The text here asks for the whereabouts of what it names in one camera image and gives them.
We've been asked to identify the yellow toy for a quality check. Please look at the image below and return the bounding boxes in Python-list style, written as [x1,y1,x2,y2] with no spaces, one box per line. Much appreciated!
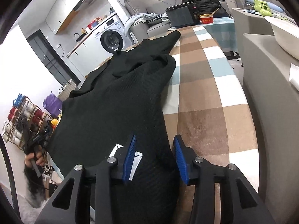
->
[50,114,62,128]

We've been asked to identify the white wall cabinet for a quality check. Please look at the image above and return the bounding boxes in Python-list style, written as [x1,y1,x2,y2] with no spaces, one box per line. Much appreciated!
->
[45,0,104,34]

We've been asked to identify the dark door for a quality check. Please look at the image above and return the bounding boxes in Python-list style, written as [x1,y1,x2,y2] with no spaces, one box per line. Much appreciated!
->
[26,29,81,87]

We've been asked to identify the red noodle bowl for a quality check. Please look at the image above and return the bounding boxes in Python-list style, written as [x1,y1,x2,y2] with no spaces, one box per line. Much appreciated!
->
[198,13,215,25]

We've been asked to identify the grey and white clothes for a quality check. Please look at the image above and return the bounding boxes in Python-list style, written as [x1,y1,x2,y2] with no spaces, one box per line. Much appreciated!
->
[123,13,169,36]

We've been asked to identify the teal checkered cloth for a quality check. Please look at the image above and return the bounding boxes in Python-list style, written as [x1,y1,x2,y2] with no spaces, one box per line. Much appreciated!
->
[203,17,239,59]

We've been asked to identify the light blue pillow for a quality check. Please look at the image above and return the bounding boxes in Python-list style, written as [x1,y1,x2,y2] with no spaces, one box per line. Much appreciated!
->
[244,0,286,13]

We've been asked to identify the brown checkered blanket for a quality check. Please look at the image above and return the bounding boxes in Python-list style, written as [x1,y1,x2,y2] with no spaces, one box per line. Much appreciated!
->
[84,24,261,224]

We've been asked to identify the grey sofa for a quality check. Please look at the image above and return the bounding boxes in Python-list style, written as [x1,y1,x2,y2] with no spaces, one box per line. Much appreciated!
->
[124,0,230,43]

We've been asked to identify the wooden shoe rack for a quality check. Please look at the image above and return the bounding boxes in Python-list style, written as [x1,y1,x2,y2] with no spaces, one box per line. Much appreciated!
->
[2,93,53,149]

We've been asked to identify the white basin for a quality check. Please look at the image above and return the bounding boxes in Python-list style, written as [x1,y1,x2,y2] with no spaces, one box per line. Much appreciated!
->
[264,16,299,60]

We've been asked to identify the white paper sheet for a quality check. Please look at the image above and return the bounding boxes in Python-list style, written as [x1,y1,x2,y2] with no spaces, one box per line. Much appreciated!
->
[288,63,299,87]

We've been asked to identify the white kitchen counter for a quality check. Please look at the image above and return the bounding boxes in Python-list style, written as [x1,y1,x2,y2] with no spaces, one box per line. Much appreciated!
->
[67,31,113,80]

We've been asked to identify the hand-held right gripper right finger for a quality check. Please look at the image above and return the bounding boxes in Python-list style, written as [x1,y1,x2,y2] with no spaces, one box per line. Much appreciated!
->
[173,134,276,224]

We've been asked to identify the grey side table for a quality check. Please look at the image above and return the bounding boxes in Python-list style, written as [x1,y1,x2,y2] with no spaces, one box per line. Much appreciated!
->
[231,8,281,60]

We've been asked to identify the black knit garment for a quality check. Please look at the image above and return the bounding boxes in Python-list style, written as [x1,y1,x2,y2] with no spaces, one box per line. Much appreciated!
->
[48,31,182,224]

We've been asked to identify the purple bag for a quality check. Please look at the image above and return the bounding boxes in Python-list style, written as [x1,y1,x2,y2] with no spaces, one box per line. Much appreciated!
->
[43,93,63,118]

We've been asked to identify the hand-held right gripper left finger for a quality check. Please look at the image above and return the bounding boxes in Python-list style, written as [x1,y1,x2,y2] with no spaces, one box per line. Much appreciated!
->
[35,134,144,224]

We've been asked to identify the grey upholstered chair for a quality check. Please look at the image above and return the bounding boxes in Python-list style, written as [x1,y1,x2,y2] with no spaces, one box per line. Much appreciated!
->
[242,34,299,217]

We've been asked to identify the woven tote bag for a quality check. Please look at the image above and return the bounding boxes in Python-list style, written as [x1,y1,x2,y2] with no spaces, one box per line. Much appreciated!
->
[57,79,79,102]

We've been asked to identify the person's left hand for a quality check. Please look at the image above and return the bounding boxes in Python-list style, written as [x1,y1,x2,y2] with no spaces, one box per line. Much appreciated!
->
[24,146,45,167]

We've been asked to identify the white washing machine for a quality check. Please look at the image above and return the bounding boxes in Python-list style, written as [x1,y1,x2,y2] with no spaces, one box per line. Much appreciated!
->
[90,13,134,53]

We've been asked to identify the pile of black clothes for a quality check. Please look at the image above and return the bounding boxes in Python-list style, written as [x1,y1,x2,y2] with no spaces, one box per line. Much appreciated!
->
[181,0,231,18]

